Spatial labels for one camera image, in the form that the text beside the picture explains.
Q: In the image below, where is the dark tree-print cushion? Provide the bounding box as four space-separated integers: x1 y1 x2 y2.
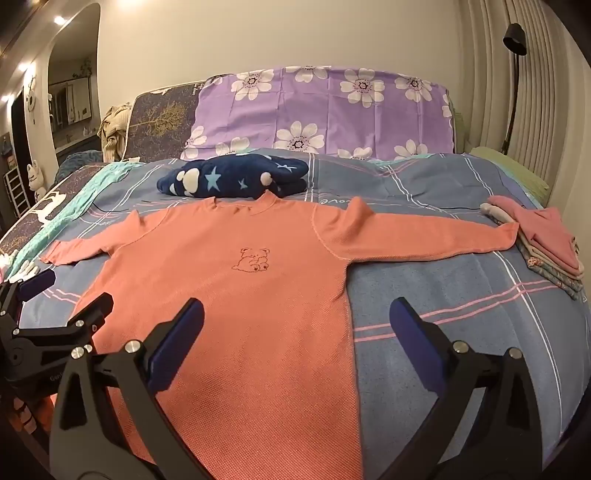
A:
124 80 208 163

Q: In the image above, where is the black floor lamp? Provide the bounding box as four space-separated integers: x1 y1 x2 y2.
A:
502 23 528 156

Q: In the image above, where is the teal cloth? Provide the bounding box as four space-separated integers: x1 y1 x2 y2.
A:
9 159 145 278

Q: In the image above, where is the white slatted rack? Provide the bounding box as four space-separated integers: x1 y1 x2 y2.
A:
4 167 27 219

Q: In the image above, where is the blue plaid bedsheet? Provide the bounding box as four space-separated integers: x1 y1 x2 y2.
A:
0 148 591 467

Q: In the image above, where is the green blanket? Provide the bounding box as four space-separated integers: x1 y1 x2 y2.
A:
468 146 550 205

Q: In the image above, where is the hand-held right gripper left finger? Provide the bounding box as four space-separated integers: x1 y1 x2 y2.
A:
48 298 206 480

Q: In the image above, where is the purple floral pillow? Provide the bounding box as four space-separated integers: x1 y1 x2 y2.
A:
182 67 455 161

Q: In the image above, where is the navy star-print blanket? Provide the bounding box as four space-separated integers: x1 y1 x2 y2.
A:
156 154 309 200

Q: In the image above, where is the white cat figurine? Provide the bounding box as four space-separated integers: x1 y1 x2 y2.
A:
27 160 48 193

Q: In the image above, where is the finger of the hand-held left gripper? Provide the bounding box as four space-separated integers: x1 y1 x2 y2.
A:
0 269 57 330
13 292 114 358

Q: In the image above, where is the beige crumpled cloth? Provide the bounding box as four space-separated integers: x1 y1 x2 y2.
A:
97 103 136 162

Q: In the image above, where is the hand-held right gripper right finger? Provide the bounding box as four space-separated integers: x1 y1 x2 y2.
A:
389 296 543 480

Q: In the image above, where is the white curtain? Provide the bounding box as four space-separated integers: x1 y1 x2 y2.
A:
462 0 591 210

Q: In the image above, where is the dark printed bed cover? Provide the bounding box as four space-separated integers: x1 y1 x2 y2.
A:
0 164 109 259

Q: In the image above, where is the arched wall mirror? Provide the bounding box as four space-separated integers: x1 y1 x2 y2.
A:
45 2 103 155

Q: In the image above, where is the floral folded garment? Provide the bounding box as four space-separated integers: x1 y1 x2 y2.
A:
524 251 588 302

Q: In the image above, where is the small white cloth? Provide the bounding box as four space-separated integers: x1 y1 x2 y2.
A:
7 259 43 281

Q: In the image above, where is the pink folded garment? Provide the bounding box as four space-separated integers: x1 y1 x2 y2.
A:
487 195 581 274

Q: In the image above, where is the orange long-sleeve shirt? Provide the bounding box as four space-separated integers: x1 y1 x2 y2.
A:
39 191 520 480

